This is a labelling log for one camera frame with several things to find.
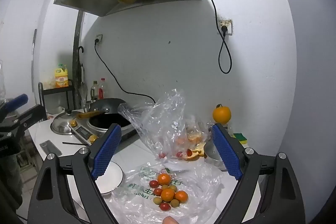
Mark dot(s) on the yellow dish soap bottle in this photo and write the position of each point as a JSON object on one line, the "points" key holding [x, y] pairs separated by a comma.
{"points": [[61, 77]]}

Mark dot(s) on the black metal rack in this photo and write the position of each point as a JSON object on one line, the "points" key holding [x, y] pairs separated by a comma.
{"points": [[55, 90]]}

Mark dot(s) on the green printed plastic bag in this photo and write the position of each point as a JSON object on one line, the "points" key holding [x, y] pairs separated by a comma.
{"points": [[131, 200]]}

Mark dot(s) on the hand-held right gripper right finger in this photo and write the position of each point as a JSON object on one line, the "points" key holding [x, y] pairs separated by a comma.
{"points": [[225, 153]]}

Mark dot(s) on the green yellow sponge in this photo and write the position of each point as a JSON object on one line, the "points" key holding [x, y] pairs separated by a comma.
{"points": [[241, 137]]}

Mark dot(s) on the white wall socket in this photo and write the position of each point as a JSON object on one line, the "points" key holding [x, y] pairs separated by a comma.
{"points": [[225, 27], [98, 39]]}

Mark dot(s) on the red cherry tomato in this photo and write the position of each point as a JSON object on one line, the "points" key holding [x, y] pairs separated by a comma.
{"points": [[164, 206], [153, 183], [162, 155], [189, 152], [157, 191], [179, 154]]}

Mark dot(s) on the orange peel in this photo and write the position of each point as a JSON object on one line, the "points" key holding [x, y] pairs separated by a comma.
{"points": [[195, 154]]}

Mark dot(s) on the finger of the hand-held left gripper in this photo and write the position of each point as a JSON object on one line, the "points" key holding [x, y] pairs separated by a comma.
{"points": [[30, 116], [18, 101]]}

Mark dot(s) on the glass oil bottle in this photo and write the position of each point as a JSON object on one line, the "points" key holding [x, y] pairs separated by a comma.
{"points": [[93, 90]]}

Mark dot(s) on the clear plastic bag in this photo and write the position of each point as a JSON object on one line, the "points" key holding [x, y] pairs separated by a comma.
{"points": [[160, 119]]}

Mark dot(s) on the mandarin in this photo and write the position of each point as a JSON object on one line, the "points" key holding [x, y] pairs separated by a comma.
{"points": [[168, 194], [181, 196], [164, 178]]}

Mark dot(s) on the red capped bottle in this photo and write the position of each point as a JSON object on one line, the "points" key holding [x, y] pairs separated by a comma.
{"points": [[102, 87]]}

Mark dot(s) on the grey smartphone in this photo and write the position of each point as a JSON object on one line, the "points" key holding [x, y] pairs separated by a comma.
{"points": [[50, 148]]}

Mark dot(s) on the dark vertical pipe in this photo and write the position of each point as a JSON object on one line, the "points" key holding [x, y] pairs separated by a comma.
{"points": [[76, 35]]}

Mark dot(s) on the peeled orange pieces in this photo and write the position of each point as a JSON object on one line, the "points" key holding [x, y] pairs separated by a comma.
{"points": [[194, 138]]}

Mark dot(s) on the white plate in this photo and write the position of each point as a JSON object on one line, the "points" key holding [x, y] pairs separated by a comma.
{"points": [[110, 176]]}

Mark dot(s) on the black chopstick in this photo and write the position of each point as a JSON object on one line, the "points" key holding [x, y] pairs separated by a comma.
{"points": [[76, 143]]}

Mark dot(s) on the steel induction cooker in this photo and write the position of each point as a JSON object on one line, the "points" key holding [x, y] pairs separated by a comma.
{"points": [[102, 120]]}

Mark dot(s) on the steel wok lid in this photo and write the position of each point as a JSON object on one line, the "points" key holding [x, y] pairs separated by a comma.
{"points": [[61, 124]]}

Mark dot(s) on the large orange with stem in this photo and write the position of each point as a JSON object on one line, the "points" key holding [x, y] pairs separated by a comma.
{"points": [[221, 114]]}

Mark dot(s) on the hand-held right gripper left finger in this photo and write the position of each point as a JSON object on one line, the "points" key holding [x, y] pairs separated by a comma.
{"points": [[107, 151]]}

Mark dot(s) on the person's right hand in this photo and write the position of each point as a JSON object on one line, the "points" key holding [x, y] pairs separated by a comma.
{"points": [[171, 220]]}

